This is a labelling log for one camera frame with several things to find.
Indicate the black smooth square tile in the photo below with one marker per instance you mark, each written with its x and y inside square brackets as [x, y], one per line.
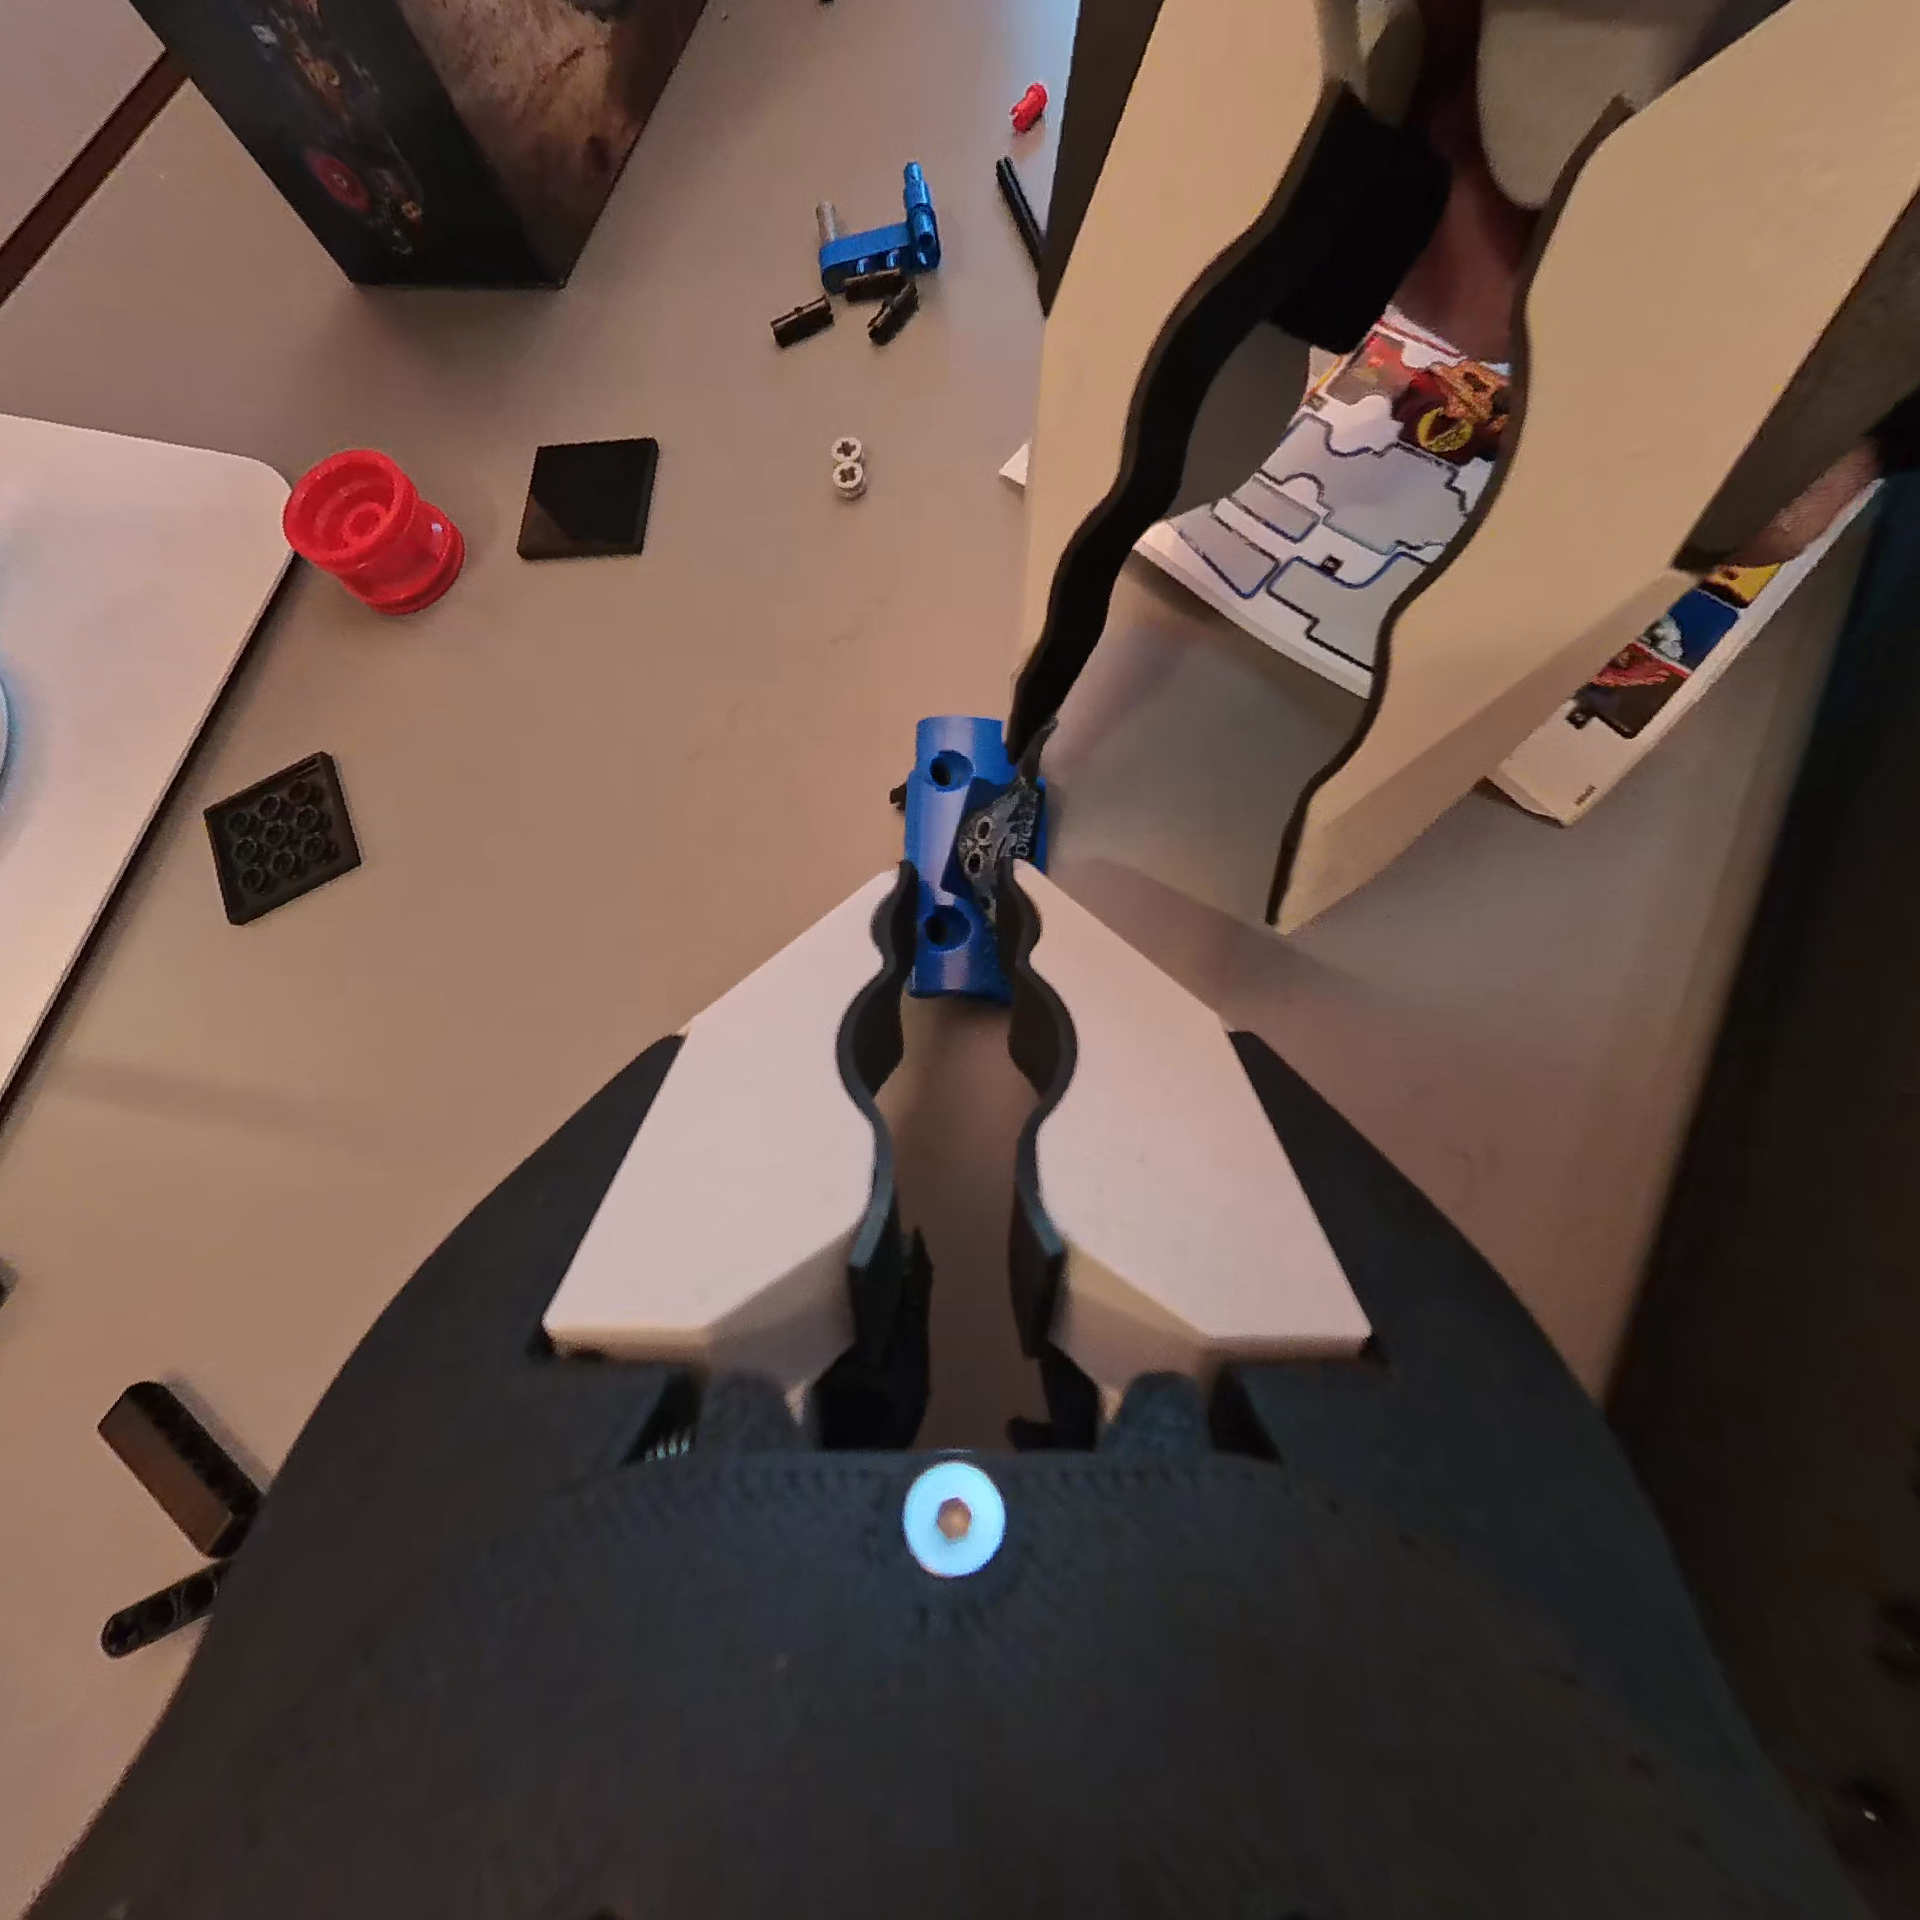
[589, 499]

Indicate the black studded square plate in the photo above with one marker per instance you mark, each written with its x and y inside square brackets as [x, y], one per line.
[286, 834]

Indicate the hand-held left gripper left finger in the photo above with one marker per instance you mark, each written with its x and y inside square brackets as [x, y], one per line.
[718, 1187]

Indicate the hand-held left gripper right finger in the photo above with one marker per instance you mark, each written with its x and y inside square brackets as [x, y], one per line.
[1188, 1202]

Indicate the blue printed curved panel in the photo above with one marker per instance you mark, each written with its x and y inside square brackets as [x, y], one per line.
[948, 839]

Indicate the colourful sticker sheet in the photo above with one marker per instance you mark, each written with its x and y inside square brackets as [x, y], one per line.
[1322, 509]

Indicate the small red pin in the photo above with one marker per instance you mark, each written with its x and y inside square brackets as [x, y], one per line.
[1032, 107]

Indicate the blue angled beam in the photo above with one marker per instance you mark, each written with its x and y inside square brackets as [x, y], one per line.
[880, 244]

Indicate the black axle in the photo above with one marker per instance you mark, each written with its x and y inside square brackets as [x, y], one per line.
[1022, 210]

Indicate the red wheel rim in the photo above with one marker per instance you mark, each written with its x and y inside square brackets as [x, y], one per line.
[370, 521]

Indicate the thin black beam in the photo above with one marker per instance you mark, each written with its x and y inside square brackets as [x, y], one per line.
[165, 1611]

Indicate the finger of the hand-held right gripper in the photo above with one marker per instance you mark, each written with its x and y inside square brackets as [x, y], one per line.
[1679, 298]
[1145, 225]

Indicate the thick black beam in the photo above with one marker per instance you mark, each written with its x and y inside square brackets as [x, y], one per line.
[183, 1466]

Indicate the grey desk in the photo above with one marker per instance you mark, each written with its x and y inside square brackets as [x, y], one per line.
[600, 1051]

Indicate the black connector pin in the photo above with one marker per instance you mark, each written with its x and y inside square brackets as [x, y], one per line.
[892, 308]
[802, 325]

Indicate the white book stand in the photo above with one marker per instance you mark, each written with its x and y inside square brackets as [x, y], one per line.
[120, 631]

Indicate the dark toy set box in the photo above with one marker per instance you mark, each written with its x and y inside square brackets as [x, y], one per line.
[390, 134]

